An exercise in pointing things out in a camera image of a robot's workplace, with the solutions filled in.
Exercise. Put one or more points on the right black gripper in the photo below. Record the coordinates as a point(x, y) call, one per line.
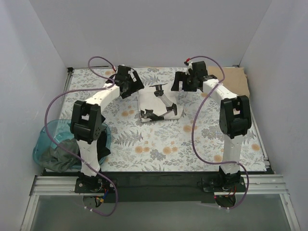
point(184, 82)

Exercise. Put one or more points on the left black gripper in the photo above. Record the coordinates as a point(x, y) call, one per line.
point(131, 84)

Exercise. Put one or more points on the white t shirt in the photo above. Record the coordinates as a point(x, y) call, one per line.
point(158, 102)

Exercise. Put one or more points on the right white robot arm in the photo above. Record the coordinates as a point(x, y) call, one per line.
point(234, 121)

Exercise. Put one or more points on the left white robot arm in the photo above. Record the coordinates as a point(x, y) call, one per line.
point(87, 119)

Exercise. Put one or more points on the folded tan t shirt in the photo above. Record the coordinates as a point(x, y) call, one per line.
point(236, 80)

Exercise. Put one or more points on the teal plastic basket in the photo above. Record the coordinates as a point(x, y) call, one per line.
point(55, 132)

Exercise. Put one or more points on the grey t shirt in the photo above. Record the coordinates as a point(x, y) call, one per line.
point(58, 160)

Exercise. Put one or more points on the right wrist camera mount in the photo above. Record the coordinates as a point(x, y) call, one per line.
point(189, 69)

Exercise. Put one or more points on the aluminium frame rail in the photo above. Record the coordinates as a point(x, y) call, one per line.
point(278, 186)

